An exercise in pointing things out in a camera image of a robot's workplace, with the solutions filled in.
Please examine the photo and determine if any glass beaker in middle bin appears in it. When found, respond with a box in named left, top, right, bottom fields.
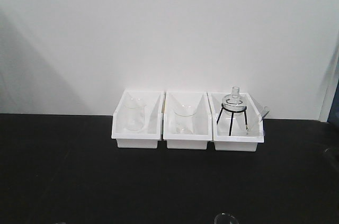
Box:
left=174, top=104, right=197, bottom=135

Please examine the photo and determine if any glass beaker in bin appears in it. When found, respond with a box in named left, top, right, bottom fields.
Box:
left=174, top=104, right=197, bottom=135
left=124, top=97, right=146, bottom=131

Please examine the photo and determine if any middle white storage bin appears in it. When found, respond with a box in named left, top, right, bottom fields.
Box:
left=163, top=91, right=212, bottom=150

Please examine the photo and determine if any white storage bin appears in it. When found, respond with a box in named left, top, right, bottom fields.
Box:
left=207, top=92, right=265, bottom=152
left=163, top=91, right=212, bottom=150
left=111, top=89, right=165, bottom=149

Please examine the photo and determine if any glass beaker in left bin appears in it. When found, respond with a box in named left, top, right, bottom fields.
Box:
left=124, top=97, right=146, bottom=131

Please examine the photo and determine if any left white storage bin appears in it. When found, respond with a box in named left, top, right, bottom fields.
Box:
left=111, top=89, right=165, bottom=149

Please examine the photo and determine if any round glass flask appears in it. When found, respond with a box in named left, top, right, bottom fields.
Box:
left=222, top=86, right=247, bottom=116

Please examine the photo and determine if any right white storage bin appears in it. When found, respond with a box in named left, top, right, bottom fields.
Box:
left=207, top=92, right=265, bottom=152

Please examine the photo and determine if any clear glass test tube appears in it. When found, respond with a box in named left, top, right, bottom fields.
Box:
left=246, top=106, right=270, bottom=134

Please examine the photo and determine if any glass beaker front right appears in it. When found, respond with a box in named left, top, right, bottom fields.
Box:
left=213, top=213, right=239, bottom=224

